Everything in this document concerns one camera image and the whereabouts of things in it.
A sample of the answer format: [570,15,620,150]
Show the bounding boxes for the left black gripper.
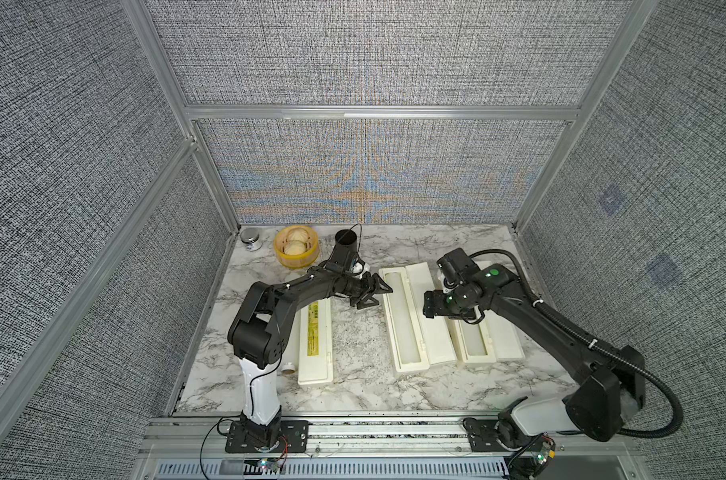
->
[340,272,392,310]

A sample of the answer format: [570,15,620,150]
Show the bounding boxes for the white wrap dispenser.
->
[298,299,334,387]
[378,262,457,375]
[445,311,526,365]

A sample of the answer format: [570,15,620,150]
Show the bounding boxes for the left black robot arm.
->
[227,229,393,442]

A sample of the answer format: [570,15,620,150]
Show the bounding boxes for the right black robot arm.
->
[423,248,649,450]

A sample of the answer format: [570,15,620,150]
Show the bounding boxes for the left plastic wrap roll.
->
[279,334,300,375]

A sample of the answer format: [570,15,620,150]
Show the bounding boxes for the black cup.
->
[335,229,358,247]

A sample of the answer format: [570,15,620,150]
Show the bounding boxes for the yellow bowl with buns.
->
[273,225,321,270]

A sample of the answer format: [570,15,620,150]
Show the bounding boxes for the small silver tin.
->
[239,227,262,252]

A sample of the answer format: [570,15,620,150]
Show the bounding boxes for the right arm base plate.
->
[462,417,552,452]

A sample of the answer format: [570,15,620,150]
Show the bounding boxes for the right black corrugated cable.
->
[469,248,685,475]

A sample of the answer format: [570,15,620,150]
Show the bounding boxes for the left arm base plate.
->
[224,419,310,454]

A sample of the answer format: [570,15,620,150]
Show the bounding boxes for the aluminium mounting rail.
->
[137,413,646,460]

